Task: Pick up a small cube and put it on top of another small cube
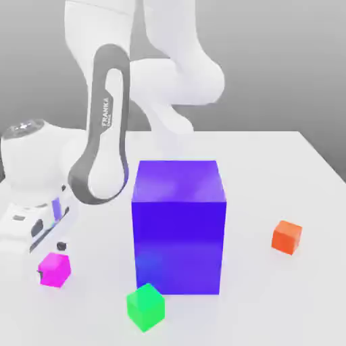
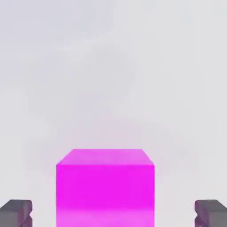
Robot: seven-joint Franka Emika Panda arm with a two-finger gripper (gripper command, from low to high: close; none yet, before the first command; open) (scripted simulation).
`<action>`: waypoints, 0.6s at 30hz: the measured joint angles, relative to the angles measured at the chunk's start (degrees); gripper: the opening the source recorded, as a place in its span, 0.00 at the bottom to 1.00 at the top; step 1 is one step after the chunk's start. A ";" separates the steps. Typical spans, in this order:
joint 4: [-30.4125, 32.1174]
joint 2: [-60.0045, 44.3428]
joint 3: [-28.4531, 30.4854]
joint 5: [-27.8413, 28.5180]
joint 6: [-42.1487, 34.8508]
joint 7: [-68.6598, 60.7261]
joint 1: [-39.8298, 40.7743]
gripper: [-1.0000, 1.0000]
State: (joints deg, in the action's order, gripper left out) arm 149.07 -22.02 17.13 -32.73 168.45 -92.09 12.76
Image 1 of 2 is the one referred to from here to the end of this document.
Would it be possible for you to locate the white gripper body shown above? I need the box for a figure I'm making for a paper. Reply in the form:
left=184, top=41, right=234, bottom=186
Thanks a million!
left=27, top=192, right=80, bottom=255

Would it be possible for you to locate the small magenta cube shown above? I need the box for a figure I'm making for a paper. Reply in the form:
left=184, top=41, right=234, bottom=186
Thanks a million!
left=37, top=252, right=72, bottom=289

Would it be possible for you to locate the small green cube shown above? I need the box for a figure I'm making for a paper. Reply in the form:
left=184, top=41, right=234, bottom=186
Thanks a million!
left=126, top=282, right=166, bottom=333

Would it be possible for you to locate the small orange cube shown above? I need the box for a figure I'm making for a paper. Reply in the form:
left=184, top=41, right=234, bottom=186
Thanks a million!
left=271, top=220, right=303, bottom=256

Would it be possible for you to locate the large blue box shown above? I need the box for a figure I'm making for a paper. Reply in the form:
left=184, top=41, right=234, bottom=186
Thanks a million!
left=131, top=159, right=227, bottom=296

